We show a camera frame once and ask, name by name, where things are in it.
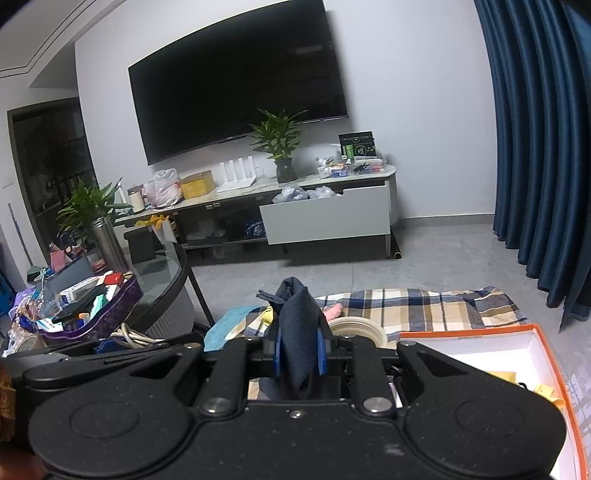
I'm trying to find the clear tray of small items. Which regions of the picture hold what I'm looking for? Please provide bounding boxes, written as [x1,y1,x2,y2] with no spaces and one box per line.
[315,156,386,179]

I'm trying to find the round glass side table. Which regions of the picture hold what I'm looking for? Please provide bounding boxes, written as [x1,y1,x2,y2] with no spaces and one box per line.
[125,242,215,339]

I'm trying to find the black green product box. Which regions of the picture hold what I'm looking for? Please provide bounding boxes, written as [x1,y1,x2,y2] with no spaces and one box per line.
[339,131,377,160]

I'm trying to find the pink fluffy garment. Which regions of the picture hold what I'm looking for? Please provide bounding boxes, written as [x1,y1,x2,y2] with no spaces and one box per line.
[322,302,342,322]

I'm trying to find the white jar with lid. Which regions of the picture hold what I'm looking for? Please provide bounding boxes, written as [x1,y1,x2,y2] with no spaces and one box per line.
[127,188,145,213]

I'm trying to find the orange white cardboard box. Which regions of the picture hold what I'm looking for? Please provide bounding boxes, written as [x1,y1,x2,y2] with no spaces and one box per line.
[400,324,590,479]

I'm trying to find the large black wall television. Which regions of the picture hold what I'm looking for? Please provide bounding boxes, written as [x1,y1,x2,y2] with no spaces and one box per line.
[128,1,348,165]

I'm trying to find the yellow cardboard box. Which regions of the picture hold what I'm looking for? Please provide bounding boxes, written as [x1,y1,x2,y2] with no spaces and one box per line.
[180,170,215,200]

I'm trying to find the white wifi router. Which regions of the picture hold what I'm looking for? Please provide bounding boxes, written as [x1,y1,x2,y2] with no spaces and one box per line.
[217,156,256,193]

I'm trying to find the purple tray with clutter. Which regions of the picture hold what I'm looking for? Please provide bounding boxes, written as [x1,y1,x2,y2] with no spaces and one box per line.
[18,273,143,345]

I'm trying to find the bamboo plant in dark vase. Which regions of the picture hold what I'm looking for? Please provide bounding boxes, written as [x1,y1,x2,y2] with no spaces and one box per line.
[250,109,303,184]

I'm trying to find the beige paper cup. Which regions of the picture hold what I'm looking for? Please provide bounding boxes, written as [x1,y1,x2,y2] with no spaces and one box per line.
[329,317,388,348]

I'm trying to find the bamboo plant in steel vase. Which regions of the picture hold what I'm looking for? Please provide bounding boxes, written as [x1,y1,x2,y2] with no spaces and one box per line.
[57,179,131,272]

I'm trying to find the plaid checked blanket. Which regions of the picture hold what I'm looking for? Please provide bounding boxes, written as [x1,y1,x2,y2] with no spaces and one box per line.
[239,286,529,345]

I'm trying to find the yellow fluffy sock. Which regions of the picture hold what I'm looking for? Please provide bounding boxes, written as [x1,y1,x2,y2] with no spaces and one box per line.
[259,307,274,326]

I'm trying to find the pink white plastic bag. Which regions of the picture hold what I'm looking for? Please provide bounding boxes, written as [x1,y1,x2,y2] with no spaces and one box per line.
[143,168,182,209]

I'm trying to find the white grey TV cabinet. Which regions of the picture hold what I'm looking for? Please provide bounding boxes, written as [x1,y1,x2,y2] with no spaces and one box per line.
[116,164,401,258]

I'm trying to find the plastic bags in drawer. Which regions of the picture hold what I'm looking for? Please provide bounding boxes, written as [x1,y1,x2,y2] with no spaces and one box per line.
[272,186,337,204]

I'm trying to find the dark navy cloth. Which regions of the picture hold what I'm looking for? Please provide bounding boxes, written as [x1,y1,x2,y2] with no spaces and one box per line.
[259,277,335,401]

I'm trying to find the dark blue curtain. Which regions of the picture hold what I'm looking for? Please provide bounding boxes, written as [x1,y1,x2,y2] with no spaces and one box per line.
[475,1,590,328]

